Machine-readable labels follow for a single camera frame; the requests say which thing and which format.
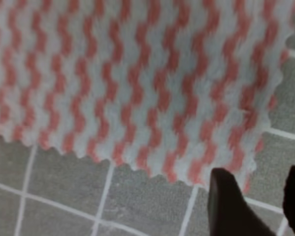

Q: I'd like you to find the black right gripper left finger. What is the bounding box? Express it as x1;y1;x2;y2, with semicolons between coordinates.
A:
207;168;275;236

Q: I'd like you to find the pink white wavy striped towel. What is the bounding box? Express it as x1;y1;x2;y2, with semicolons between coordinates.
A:
0;0;295;190

